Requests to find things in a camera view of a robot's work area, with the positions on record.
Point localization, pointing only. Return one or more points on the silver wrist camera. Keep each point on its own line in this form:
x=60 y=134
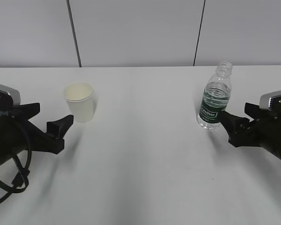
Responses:
x=271 y=102
x=9 y=97

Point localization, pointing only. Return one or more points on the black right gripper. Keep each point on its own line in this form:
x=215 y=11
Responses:
x=264 y=133

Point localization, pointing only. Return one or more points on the white paper cup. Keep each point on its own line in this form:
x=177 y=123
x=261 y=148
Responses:
x=79 y=97

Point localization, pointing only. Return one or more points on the clear water bottle green label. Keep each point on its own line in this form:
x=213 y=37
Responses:
x=215 y=97

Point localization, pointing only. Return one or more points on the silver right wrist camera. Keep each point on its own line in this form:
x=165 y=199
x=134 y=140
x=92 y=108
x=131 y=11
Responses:
x=271 y=102

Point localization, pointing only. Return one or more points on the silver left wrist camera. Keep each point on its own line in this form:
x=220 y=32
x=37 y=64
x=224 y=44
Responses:
x=9 y=97

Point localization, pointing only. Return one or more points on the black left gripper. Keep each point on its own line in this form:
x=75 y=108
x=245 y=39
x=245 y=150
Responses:
x=17 y=133

